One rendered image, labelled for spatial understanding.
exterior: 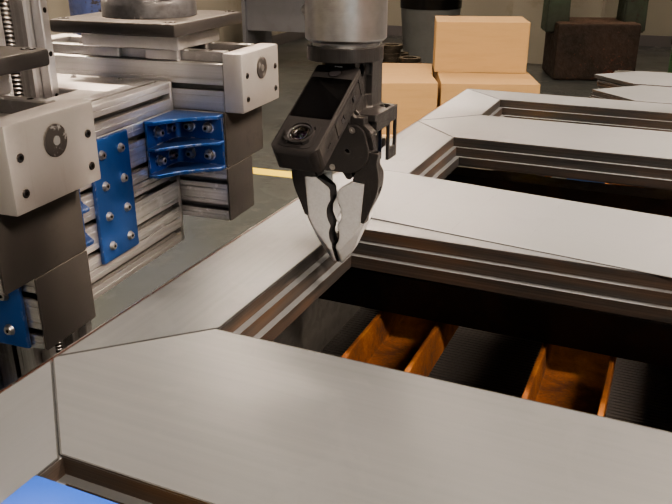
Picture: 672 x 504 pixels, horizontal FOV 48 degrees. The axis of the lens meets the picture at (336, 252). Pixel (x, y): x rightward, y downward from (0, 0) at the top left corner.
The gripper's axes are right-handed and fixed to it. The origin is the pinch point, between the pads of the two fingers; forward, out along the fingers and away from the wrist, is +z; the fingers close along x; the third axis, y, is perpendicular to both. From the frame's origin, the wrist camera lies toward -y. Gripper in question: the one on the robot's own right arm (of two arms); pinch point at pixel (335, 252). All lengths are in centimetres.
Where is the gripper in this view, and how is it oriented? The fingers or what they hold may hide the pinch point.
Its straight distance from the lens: 75.8
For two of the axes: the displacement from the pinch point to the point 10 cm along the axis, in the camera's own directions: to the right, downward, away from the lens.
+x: -9.1, -1.6, 3.8
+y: 4.1, -3.5, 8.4
